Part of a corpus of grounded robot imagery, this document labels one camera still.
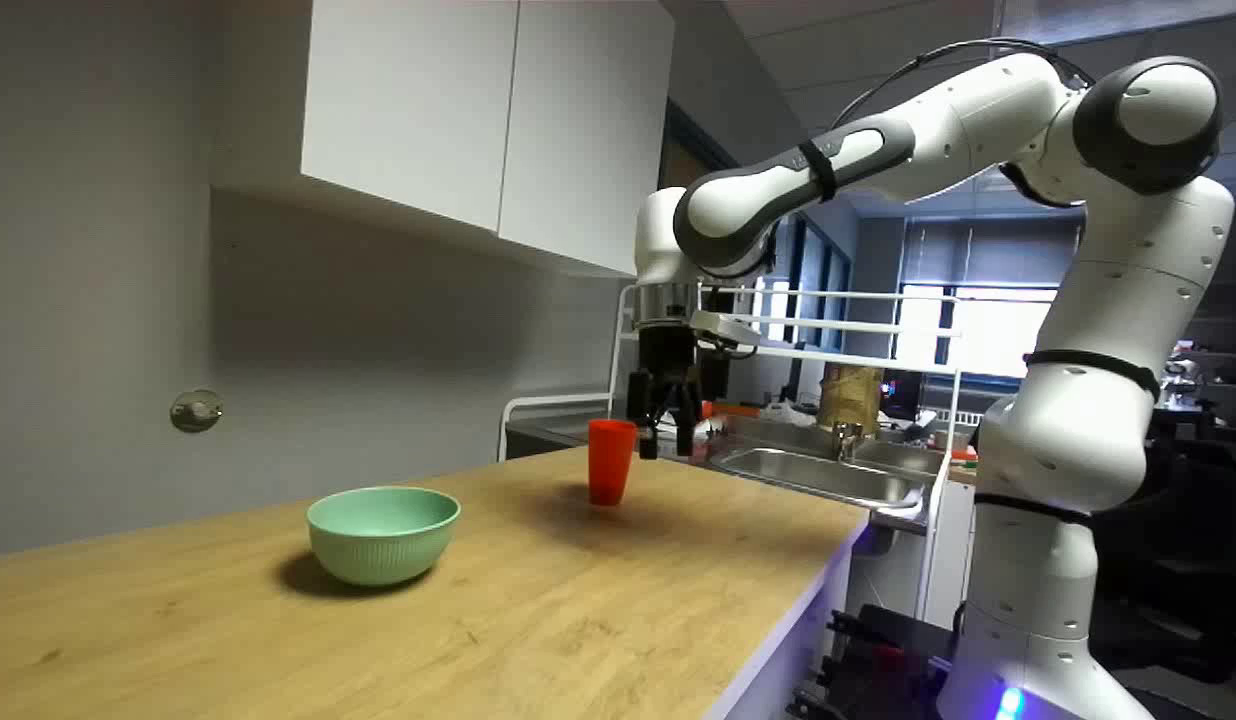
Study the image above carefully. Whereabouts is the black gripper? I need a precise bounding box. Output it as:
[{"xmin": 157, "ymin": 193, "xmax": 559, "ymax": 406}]
[{"xmin": 624, "ymin": 319, "xmax": 706, "ymax": 465}]

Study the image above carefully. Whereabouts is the red plastic cup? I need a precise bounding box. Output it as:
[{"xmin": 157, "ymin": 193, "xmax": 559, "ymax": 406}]
[{"xmin": 585, "ymin": 417, "xmax": 642, "ymax": 511}]

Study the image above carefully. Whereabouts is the green bowl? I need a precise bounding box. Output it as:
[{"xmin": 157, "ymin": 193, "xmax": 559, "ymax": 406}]
[{"xmin": 304, "ymin": 481, "xmax": 468, "ymax": 592}]

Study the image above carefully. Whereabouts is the stainless steel sink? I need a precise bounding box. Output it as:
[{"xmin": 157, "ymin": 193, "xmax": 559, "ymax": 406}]
[{"xmin": 700, "ymin": 441, "xmax": 936, "ymax": 520}]

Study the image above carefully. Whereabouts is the brown container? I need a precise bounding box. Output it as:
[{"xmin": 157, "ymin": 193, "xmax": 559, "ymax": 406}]
[{"xmin": 814, "ymin": 365, "xmax": 887, "ymax": 441}]

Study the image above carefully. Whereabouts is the window with blinds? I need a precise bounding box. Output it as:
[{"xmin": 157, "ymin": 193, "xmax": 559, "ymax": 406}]
[{"xmin": 890, "ymin": 218, "xmax": 1086, "ymax": 386}]

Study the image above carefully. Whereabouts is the black equipment under table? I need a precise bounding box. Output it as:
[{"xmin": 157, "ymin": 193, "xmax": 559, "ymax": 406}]
[{"xmin": 787, "ymin": 599, "xmax": 967, "ymax": 720}]

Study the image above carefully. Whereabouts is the white metal wire rack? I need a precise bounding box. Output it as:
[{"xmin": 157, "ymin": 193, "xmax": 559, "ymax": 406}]
[{"xmin": 495, "ymin": 273, "xmax": 1063, "ymax": 633}]

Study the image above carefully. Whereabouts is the white wall cabinet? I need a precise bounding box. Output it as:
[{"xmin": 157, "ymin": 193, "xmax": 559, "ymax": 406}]
[{"xmin": 210, "ymin": 0, "xmax": 679, "ymax": 279}]

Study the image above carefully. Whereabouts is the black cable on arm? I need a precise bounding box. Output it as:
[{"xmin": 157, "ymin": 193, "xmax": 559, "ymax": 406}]
[{"xmin": 827, "ymin": 33, "xmax": 1096, "ymax": 133}]

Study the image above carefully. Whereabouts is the round grey wall knob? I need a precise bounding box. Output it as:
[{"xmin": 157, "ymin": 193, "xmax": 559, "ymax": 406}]
[{"xmin": 167, "ymin": 386, "xmax": 227, "ymax": 437}]

